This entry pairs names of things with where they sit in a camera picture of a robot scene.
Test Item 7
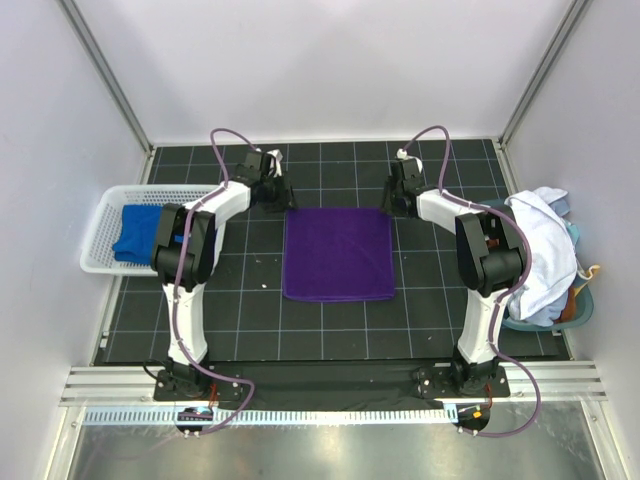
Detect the purple towel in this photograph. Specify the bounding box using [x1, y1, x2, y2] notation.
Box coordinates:
[283, 207, 395, 303]

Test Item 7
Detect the blue towel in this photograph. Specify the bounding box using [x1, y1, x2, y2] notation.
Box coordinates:
[112, 205, 162, 266]

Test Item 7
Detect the white cloth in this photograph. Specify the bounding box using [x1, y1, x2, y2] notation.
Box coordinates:
[502, 185, 581, 322]

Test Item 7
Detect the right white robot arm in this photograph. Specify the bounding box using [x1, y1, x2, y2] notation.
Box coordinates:
[382, 149, 528, 396]

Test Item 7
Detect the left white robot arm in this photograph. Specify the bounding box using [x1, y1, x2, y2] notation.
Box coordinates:
[151, 149, 296, 401]

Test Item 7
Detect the white perforated plastic basket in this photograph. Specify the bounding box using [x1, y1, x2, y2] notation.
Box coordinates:
[80, 184, 216, 277]

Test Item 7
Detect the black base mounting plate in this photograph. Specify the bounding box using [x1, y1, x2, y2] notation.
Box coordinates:
[153, 359, 510, 412]

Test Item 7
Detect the yellow patterned cloth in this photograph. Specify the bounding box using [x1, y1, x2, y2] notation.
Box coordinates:
[574, 264, 601, 297]

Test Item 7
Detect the brown cloth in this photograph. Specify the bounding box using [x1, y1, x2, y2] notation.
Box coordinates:
[557, 287, 577, 323]

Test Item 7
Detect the teal translucent laundry basket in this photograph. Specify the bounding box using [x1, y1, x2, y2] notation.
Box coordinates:
[474, 199, 596, 331]

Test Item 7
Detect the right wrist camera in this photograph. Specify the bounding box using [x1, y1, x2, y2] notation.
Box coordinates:
[396, 148, 423, 175]

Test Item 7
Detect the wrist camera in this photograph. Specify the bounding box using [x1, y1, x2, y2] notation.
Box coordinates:
[267, 149, 283, 177]
[396, 148, 423, 175]

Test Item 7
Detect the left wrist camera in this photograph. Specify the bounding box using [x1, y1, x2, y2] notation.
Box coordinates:
[267, 149, 283, 177]

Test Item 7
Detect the slotted white cable duct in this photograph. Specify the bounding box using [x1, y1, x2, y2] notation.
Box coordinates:
[83, 405, 458, 428]

